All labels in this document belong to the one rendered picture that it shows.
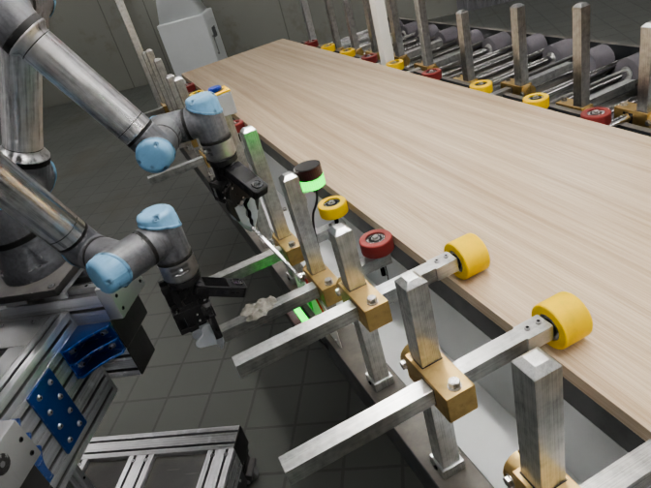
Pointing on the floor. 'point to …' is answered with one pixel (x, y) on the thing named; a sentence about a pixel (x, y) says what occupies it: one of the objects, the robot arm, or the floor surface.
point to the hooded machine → (189, 34)
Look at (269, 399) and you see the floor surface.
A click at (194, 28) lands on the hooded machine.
